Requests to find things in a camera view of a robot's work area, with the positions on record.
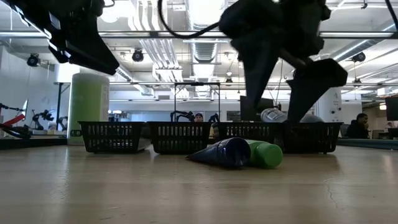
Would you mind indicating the black computer monitor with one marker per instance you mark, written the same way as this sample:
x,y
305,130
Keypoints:
x,y
268,102
392,109

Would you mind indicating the green travel bottle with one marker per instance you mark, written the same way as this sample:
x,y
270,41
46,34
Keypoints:
x,y
267,155

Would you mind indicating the person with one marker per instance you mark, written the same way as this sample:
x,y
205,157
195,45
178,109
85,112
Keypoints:
x,y
357,129
199,117

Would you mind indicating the long ceiling light fixture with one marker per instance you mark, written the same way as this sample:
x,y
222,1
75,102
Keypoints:
x,y
130,34

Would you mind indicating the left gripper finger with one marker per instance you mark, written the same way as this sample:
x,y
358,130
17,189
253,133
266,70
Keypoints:
x,y
90,51

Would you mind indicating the red background robot arm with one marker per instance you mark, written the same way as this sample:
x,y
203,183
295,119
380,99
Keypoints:
x,y
15,120

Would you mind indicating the white round column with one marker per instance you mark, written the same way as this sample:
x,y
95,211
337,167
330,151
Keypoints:
x,y
331,104

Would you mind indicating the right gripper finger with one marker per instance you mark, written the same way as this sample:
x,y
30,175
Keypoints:
x,y
314,84
259,74

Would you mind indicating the black plastic slotted basket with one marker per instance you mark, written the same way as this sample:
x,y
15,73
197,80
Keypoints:
x,y
242,130
178,137
311,137
112,137

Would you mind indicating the dark blue squeeze tube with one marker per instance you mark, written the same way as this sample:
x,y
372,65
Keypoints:
x,y
228,152

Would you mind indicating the silver ceiling air duct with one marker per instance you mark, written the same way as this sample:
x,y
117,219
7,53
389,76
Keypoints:
x,y
203,49
348,51

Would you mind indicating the black background robot arm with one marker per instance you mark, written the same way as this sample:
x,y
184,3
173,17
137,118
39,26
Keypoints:
x,y
214,118
43,116
182,115

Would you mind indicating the black aluminium table frame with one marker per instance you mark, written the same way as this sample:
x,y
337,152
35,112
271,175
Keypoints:
x,y
18,143

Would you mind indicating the black background station frame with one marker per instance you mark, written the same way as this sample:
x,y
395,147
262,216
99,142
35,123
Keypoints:
x,y
59,102

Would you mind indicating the green wipes canister white lid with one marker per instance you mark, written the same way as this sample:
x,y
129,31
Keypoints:
x,y
88,102

